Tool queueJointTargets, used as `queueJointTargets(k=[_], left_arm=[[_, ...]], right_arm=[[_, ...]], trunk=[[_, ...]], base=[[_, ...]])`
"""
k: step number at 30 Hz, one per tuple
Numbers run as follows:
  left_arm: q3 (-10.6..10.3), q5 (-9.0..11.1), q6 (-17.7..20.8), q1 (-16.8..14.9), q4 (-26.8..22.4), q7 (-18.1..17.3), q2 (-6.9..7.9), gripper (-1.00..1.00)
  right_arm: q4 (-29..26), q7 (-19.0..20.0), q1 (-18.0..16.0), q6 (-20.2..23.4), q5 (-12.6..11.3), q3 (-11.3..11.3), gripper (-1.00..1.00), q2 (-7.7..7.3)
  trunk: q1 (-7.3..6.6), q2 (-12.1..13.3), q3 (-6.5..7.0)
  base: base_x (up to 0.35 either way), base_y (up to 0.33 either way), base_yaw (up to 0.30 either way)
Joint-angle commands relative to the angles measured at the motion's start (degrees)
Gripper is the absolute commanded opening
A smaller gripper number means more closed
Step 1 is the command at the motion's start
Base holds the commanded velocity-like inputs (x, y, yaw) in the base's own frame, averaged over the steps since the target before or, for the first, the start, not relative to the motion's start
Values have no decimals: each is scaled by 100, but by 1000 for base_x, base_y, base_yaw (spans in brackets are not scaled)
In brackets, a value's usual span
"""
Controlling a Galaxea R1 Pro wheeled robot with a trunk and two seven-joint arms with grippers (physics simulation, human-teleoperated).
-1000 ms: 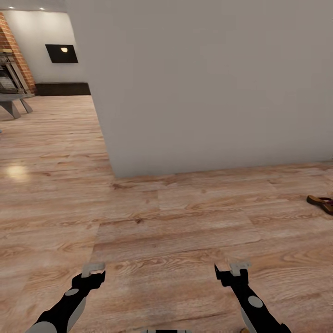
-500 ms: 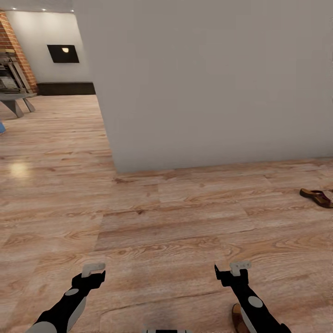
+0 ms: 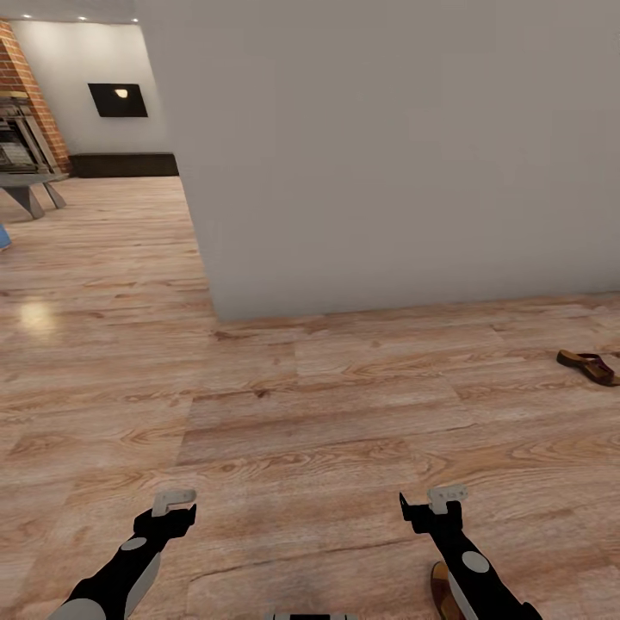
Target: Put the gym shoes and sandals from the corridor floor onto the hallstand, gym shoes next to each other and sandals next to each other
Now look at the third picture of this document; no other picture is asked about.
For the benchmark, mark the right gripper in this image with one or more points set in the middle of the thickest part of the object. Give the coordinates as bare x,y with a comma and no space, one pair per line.
424,520

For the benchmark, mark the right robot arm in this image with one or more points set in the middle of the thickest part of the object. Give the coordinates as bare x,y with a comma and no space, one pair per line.
474,583

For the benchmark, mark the wall mounted tv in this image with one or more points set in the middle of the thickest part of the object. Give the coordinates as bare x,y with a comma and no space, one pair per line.
118,100

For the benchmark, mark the cabinet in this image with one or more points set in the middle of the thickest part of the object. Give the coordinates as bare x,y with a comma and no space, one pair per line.
124,164

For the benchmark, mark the sandal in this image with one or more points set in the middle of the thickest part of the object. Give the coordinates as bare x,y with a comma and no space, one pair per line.
448,608
592,365

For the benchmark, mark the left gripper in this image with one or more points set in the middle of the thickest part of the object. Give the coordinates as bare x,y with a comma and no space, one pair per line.
174,524

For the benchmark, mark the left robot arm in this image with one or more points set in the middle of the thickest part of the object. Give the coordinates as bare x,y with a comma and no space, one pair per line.
114,592

